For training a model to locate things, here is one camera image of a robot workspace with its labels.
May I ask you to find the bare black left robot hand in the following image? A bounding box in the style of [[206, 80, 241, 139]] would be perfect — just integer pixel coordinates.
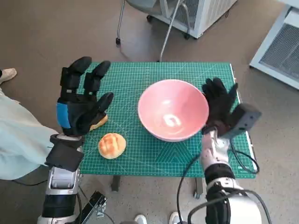
[[56, 56, 114, 137]]

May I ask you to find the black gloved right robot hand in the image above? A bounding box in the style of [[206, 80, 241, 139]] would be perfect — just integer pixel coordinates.
[[201, 77, 239, 128]]

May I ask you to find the long toy bread roll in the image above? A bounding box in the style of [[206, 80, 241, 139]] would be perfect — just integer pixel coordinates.
[[89, 113, 108, 131]]

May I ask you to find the pink bowl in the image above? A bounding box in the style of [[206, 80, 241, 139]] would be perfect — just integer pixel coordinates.
[[137, 79, 210, 142]]

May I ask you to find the round toy bread bun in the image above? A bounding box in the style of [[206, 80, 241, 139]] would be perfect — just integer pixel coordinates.
[[98, 133, 128, 160]]

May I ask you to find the white unit with grey grille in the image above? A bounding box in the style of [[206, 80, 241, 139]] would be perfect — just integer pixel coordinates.
[[249, 4, 299, 91]]

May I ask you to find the green cutting mat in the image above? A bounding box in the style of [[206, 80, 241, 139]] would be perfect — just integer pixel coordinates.
[[77, 62, 257, 179]]

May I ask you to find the white cabinet with vent grille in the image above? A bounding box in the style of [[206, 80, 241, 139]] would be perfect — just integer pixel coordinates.
[[147, 0, 239, 40]]

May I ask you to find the black table leg with caster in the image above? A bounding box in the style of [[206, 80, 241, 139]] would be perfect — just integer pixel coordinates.
[[193, 178, 203, 199]]

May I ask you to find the black metal clamp stand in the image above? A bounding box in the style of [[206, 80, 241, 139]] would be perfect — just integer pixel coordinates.
[[79, 190, 108, 224]]

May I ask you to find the grey chair with metal legs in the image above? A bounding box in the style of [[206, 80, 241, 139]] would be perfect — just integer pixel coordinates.
[[115, 0, 190, 63]]

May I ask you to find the white shoe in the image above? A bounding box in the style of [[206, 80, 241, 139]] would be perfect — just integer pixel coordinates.
[[134, 214, 148, 224], [168, 211, 184, 224]]

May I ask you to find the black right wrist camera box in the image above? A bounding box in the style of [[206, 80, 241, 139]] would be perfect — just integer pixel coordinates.
[[221, 103, 262, 138]]

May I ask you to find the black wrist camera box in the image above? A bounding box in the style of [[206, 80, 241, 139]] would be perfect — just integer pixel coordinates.
[[221, 103, 262, 138], [45, 140, 85, 171]]

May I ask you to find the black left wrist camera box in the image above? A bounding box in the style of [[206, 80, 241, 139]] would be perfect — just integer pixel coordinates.
[[45, 140, 85, 171]]

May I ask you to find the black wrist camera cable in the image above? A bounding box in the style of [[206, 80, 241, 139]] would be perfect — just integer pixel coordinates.
[[228, 137, 260, 174]]

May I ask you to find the black floor cable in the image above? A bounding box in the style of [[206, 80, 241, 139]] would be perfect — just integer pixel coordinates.
[[11, 179, 49, 187]]

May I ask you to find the long black robot cable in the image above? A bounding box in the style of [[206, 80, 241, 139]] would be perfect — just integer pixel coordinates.
[[177, 154, 204, 224]]

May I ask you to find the black shoulder cable loop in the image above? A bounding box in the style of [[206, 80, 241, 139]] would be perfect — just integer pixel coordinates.
[[188, 189, 273, 224]]

